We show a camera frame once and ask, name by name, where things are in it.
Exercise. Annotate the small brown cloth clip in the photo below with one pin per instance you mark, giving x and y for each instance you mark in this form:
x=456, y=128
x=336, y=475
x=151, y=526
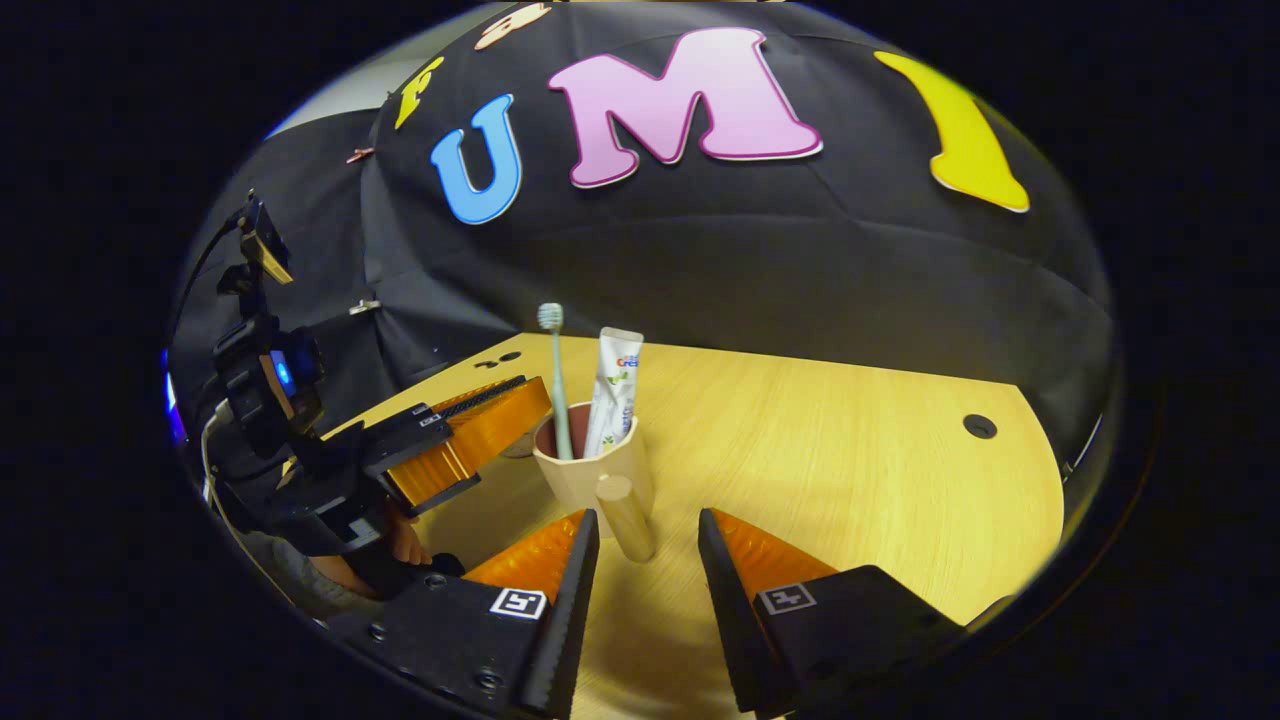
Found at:
x=360, y=155

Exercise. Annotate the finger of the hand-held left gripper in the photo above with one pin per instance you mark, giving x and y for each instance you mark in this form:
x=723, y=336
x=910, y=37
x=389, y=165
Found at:
x=470, y=435
x=490, y=392

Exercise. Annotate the white toothpaste tube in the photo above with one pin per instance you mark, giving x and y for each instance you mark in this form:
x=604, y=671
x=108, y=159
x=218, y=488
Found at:
x=612, y=400

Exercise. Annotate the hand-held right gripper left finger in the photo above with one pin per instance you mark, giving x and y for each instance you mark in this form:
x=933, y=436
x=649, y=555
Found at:
x=575, y=620

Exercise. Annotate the wooden desktop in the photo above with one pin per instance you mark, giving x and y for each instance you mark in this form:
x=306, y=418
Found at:
x=850, y=480

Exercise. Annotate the silver metal clip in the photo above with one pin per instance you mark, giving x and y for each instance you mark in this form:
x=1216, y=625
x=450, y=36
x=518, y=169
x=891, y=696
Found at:
x=365, y=307

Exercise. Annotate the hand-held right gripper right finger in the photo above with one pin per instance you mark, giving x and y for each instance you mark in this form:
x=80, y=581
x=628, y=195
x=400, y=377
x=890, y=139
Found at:
x=725, y=620

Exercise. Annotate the black backdrop cloth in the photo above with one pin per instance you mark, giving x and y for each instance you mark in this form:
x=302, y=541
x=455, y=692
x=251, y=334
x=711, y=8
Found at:
x=750, y=260

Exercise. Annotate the pale blue toothbrush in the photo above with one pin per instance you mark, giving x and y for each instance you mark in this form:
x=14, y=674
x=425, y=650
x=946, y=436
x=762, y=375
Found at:
x=556, y=390

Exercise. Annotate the beige cup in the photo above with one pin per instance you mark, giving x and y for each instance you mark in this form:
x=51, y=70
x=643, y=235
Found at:
x=585, y=480

